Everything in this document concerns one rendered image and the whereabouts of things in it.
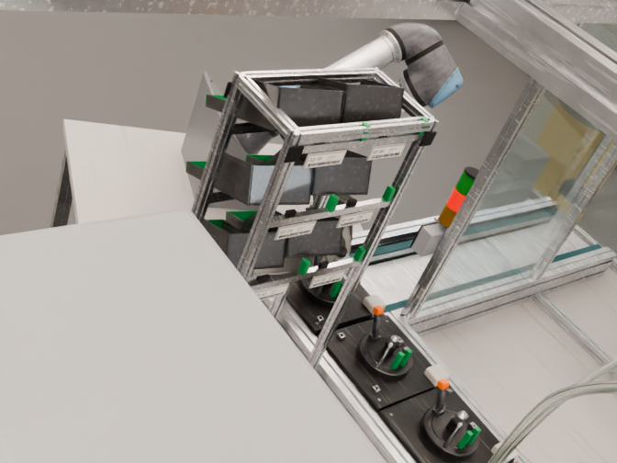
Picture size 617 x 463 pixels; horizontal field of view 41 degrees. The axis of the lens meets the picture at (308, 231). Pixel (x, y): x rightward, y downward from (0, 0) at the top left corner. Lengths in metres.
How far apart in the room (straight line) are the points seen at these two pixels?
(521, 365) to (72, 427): 2.09
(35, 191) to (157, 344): 3.31
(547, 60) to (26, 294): 0.48
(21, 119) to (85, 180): 1.82
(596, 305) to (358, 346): 1.12
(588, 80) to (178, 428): 0.45
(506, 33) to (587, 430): 1.76
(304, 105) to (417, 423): 0.86
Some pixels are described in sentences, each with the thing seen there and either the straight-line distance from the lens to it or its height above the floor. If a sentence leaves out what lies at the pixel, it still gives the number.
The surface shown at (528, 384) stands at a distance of 2.42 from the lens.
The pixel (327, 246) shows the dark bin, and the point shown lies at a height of 1.32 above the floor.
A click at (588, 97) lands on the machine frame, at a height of 2.07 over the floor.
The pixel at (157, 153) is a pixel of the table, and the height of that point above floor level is 0.86.
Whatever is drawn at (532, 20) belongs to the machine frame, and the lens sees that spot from 0.76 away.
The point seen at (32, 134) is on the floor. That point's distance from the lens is 4.14.
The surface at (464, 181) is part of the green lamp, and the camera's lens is 1.99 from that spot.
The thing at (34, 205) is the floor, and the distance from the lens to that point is 3.71.
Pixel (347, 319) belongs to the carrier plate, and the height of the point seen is 0.97.
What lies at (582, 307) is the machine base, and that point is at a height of 0.86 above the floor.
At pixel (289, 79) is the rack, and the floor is 1.65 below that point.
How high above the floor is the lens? 2.29
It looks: 35 degrees down
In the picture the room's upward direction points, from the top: 23 degrees clockwise
